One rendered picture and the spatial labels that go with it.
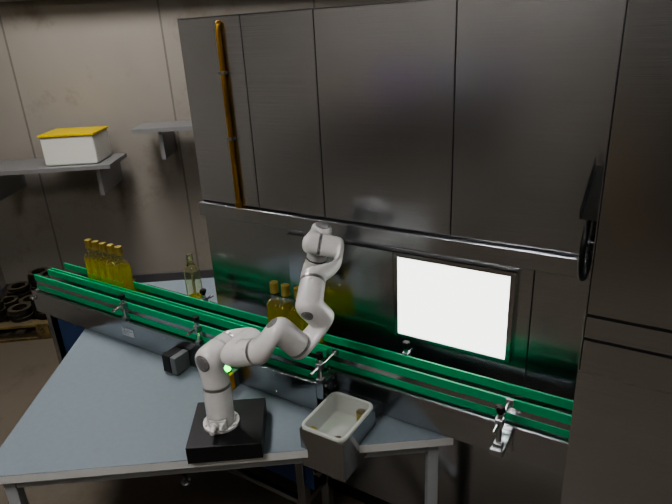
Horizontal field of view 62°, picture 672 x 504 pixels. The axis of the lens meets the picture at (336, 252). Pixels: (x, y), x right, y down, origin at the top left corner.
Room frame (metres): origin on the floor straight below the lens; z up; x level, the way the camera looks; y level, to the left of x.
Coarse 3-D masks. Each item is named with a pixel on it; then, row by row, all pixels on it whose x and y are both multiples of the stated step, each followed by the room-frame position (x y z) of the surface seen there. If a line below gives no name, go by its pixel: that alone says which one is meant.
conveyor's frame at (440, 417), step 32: (64, 320) 2.53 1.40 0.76; (96, 320) 2.38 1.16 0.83; (160, 352) 2.15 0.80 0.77; (192, 352) 2.04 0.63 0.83; (256, 384) 1.85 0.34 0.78; (288, 384) 1.77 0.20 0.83; (352, 384) 1.72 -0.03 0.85; (384, 384) 1.67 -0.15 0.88; (416, 416) 1.59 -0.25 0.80; (448, 416) 1.52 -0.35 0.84; (480, 416) 1.47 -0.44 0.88; (544, 448) 1.36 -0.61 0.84
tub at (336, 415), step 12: (336, 396) 1.68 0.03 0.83; (348, 396) 1.66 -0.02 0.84; (324, 408) 1.63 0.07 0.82; (336, 408) 1.68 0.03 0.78; (348, 408) 1.65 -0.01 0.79; (372, 408) 1.59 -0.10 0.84; (312, 420) 1.56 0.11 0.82; (324, 420) 1.62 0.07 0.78; (336, 420) 1.62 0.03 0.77; (348, 420) 1.62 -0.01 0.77; (360, 420) 1.53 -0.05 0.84; (312, 432) 1.49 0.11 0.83; (324, 432) 1.56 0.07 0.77; (336, 432) 1.56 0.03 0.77; (348, 432) 1.47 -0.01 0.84
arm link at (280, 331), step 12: (276, 324) 1.46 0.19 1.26; (288, 324) 1.48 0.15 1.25; (264, 336) 1.45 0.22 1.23; (276, 336) 1.44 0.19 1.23; (288, 336) 1.46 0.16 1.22; (300, 336) 1.49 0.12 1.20; (252, 348) 1.46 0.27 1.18; (264, 348) 1.43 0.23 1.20; (288, 348) 1.47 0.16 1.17; (300, 348) 1.48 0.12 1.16; (252, 360) 1.46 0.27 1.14; (264, 360) 1.44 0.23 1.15
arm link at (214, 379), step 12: (216, 336) 1.65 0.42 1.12; (228, 336) 1.64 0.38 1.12; (204, 348) 1.57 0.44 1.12; (216, 348) 1.57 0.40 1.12; (204, 360) 1.54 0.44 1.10; (216, 360) 1.55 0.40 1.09; (204, 372) 1.55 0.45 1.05; (216, 372) 1.54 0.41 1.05; (204, 384) 1.55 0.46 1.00; (216, 384) 1.55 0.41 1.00; (228, 384) 1.58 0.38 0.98
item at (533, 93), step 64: (448, 0) 1.76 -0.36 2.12; (512, 0) 1.66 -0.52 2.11; (576, 0) 1.57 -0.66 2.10; (192, 64) 2.34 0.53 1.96; (256, 64) 2.16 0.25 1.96; (320, 64) 2.01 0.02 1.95; (384, 64) 1.88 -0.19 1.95; (448, 64) 1.76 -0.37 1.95; (512, 64) 1.66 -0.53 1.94; (576, 64) 1.56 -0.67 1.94; (256, 128) 2.18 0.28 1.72; (320, 128) 2.02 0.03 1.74; (384, 128) 1.88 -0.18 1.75; (448, 128) 1.76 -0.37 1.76; (512, 128) 1.65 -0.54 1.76; (576, 128) 1.55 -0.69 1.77; (256, 192) 2.20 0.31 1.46; (320, 192) 2.03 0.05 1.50; (384, 192) 1.88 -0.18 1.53; (448, 192) 1.75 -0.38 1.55; (512, 192) 1.64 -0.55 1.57; (576, 192) 1.54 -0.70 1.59; (256, 256) 2.22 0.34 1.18; (448, 256) 1.75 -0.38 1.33; (512, 256) 1.61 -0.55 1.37; (576, 256) 1.53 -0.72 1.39; (576, 320) 1.52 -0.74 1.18
